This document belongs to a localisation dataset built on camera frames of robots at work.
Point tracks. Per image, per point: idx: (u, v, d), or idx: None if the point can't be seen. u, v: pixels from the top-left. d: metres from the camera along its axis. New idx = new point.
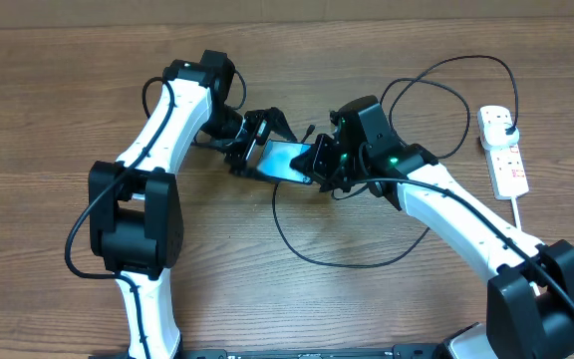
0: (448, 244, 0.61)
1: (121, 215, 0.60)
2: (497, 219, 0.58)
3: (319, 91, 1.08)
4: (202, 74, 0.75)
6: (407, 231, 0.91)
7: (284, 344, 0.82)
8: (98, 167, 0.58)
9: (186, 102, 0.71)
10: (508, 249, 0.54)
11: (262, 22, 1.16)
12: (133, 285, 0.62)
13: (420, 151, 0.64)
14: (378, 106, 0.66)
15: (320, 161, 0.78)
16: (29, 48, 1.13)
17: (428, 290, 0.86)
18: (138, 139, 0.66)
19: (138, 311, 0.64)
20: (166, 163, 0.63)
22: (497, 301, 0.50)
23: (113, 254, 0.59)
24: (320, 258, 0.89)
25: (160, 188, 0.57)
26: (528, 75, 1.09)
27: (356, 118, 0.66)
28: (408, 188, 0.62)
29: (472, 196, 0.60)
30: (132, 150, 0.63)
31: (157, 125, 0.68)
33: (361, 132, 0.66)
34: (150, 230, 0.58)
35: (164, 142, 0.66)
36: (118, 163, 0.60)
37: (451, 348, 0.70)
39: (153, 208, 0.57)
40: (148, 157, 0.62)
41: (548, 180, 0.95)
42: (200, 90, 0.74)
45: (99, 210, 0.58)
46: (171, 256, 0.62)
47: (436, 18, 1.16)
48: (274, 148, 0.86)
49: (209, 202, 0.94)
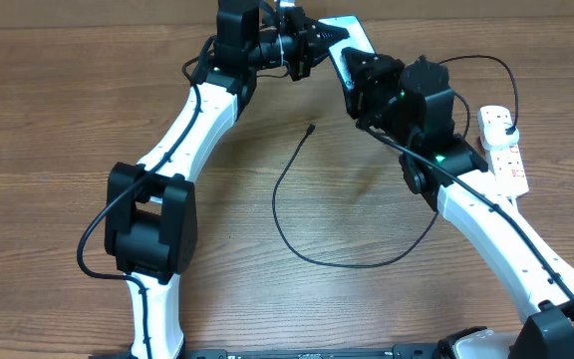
0: (484, 259, 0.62)
1: (138, 216, 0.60)
2: (545, 249, 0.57)
3: (319, 92, 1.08)
4: (231, 80, 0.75)
6: (408, 231, 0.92)
7: (284, 344, 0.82)
8: (119, 168, 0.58)
9: (212, 108, 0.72)
10: (554, 283, 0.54)
11: None
12: (141, 287, 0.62)
13: (469, 152, 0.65)
14: (449, 95, 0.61)
15: (376, 80, 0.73)
16: (30, 48, 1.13)
17: (428, 290, 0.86)
18: (161, 142, 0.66)
19: (143, 312, 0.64)
20: (186, 171, 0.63)
22: (535, 338, 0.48)
23: (126, 255, 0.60)
24: (320, 258, 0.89)
25: (178, 195, 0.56)
26: (528, 74, 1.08)
27: (422, 103, 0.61)
28: (449, 194, 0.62)
29: (523, 219, 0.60)
30: (154, 154, 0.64)
31: (180, 129, 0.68)
33: (423, 115, 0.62)
34: (164, 235, 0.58)
35: (187, 148, 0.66)
36: (139, 167, 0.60)
37: (455, 348, 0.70)
39: (169, 213, 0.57)
40: (169, 162, 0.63)
41: (548, 181, 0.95)
42: (227, 96, 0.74)
45: (117, 210, 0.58)
46: (181, 262, 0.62)
47: (435, 19, 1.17)
48: (350, 32, 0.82)
49: (211, 201, 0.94)
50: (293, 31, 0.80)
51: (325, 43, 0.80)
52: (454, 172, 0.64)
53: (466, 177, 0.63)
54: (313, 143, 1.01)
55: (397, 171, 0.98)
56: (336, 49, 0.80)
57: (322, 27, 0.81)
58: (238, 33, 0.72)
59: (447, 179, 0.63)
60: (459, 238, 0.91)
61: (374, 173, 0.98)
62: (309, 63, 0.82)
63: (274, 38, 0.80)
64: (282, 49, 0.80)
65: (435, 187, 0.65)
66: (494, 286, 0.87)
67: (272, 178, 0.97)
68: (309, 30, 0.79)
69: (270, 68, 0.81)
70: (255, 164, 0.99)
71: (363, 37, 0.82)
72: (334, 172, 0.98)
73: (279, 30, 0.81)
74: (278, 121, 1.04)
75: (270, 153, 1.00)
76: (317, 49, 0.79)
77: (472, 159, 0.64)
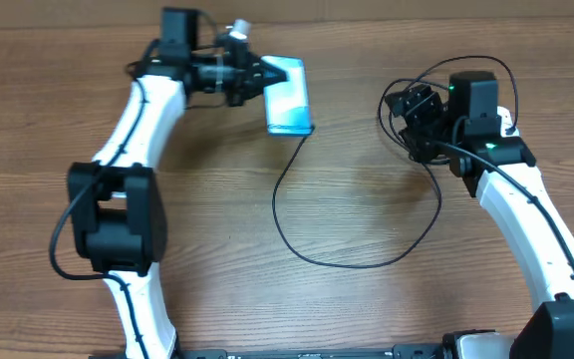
0: (511, 249, 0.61)
1: (104, 213, 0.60)
2: None
3: (319, 92, 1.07)
4: (172, 70, 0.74)
6: (408, 232, 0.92)
7: (284, 344, 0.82)
8: (74, 168, 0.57)
9: (158, 98, 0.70)
10: None
11: (261, 22, 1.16)
12: (122, 284, 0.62)
13: (520, 147, 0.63)
14: (494, 84, 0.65)
15: (416, 115, 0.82)
16: (30, 48, 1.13)
17: (428, 290, 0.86)
18: (112, 138, 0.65)
19: (131, 309, 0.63)
20: (143, 159, 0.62)
22: (544, 327, 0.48)
23: (98, 253, 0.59)
24: (320, 258, 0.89)
25: (140, 183, 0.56)
26: (528, 75, 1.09)
27: (466, 88, 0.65)
28: (491, 180, 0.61)
29: (557, 215, 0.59)
30: (107, 150, 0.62)
31: (130, 122, 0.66)
33: (466, 102, 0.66)
34: (134, 227, 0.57)
35: (141, 138, 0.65)
36: (94, 163, 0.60)
37: (459, 342, 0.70)
39: (135, 203, 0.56)
40: (125, 154, 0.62)
41: (548, 181, 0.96)
42: (170, 85, 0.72)
45: (80, 208, 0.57)
46: (157, 251, 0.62)
47: (434, 19, 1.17)
48: (290, 75, 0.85)
49: (199, 201, 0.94)
50: (234, 64, 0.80)
51: (262, 82, 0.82)
52: (503, 161, 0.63)
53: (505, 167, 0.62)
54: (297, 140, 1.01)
55: (398, 171, 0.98)
56: (271, 90, 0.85)
57: (263, 64, 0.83)
58: (183, 32, 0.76)
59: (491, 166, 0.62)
60: (459, 239, 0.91)
61: (374, 173, 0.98)
62: (242, 97, 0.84)
63: (215, 62, 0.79)
64: (219, 77, 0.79)
65: (480, 174, 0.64)
66: (494, 286, 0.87)
67: (273, 178, 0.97)
68: (248, 69, 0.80)
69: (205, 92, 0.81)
70: (255, 164, 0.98)
71: (301, 83, 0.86)
72: (334, 172, 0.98)
73: (221, 57, 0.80)
74: None
75: (270, 153, 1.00)
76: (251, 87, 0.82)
77: (522, 152, 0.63)
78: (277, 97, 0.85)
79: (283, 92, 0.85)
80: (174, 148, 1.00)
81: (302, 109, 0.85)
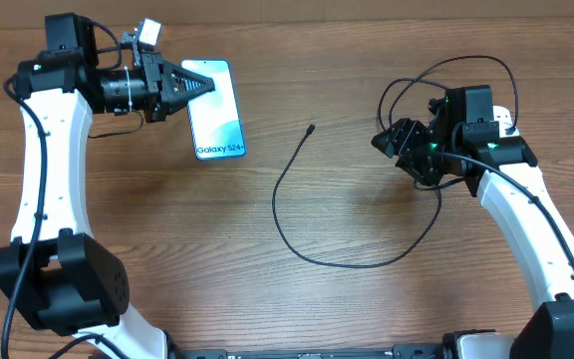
0: (512, 248, 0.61)
1: (47, 283, 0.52)
2: None
3: (319, 91, 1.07)
4: (63, 76, 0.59)
6: (408, 231, 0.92)
7: (284, 344, 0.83)
8: None
9: (58, 123, 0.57)
10: None
11: (262, 22, 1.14)
12: (97, 336, 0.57)
13: (522, 146, 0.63)
14: (488, 90, 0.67)
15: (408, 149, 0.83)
16: (28, 47, 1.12)
17: (428, 289, 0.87)
18: (24, 196, 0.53)
19: (115, 352, 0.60)
20: (69, 217, 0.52)
22: (544, 327, 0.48)
23: (59, 325, 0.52)
24: (320, 258, 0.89)
25: (74, 255, 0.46)
26: (528, 75, 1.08)
27: (462, 96, 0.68)
28: (493, 180, 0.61)
29: (558, 215, 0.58)
30: (22, 217, 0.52)
31: (37, 166, 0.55)
33: (462, 109, 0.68)
34: (88, 295, 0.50)
35: (58, 190, 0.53)
36: (13, 243, 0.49)
37: (458, 341, 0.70)
39: (79, 276, 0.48)
40: (45, 218, 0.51)
41: (548, 181, 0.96)
42: (69, 96, 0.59)
45: (24, 297, 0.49)
46: (121, 301, 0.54)
47: (436, 18, 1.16)
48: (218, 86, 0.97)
49: (197, 201, 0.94)
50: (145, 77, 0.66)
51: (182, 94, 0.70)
52: (503, 161, 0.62)
53: (506, 167, 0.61)
54: (294, 142, 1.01)
55: (397, 169, 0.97)
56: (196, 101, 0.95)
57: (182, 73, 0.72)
58: (76, 38, 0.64)
59: (493, 166, 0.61)
60: (459, 238, 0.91)
61: (374, 173, 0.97)
62: (161, 112, 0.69)
63: (122, 77, 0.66)
64: (129, 94, 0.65)
65: (481, 174, 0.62)
66: (494, 286, 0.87)
67: (272, 178, 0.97)
68: (163, 83, 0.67)
69: (115, 113, 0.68)
70: (255, 164, 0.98)
71: (228, 94, 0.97)
72: (334, 172, 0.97)
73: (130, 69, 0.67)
74: (279, 120, 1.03)
75: (270, 152, 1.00)
76: (170, 101, 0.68)
77: (523, 152, 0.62)
78: (201, 107, 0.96)
79: (210, 103, 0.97)
80: (175, 146, 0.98)
81: (235, 125, 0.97)
